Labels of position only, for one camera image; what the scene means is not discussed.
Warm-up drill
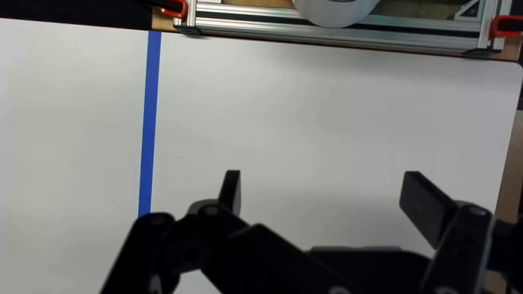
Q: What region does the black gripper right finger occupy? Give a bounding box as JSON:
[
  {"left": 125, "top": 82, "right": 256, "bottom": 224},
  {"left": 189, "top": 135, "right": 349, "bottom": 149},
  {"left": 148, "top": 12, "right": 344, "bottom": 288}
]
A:
[{"left": 400, "top": 170, "right": 523, "bottom": 294}]

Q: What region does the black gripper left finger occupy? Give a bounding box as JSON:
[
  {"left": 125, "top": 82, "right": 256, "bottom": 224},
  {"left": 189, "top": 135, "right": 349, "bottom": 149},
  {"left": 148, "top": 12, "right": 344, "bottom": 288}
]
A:
[{"left": 101, "top": 169, "right": 351, "bottom": 294}]

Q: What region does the short blue tape strip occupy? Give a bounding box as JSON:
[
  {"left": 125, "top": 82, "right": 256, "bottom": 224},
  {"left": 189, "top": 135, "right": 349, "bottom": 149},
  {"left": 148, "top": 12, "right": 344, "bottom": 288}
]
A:
[{"left": 138, "top": 30, "right": 164, "bottom": 219}]

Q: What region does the orange clamp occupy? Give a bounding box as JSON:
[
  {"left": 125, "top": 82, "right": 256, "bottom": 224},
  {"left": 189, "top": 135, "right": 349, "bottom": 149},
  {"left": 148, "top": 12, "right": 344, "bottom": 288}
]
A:
[
  {"left": 488, "top": 15, "right": 523, "bottom": 41},
  {"left": 158, "top": 0, "right": 190, "bottom": 22}
]

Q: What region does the aluminium extrusion rail frame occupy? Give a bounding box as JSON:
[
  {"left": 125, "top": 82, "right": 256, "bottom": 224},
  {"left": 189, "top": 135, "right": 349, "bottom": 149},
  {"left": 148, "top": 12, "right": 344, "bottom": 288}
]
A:
[{"left": 174, "top": 0, "right": 517, "bottom": 58}]

